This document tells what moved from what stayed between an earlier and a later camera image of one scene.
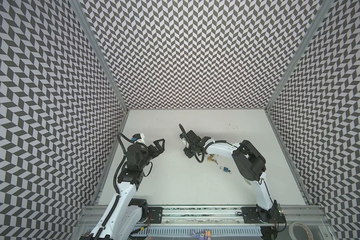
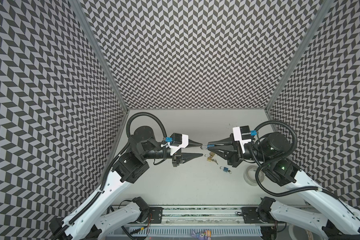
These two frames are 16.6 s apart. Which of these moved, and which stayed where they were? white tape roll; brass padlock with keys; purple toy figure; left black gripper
Moved: left black gripper
Stayed: white tape roll; purple toy figure; brass padlock with keys
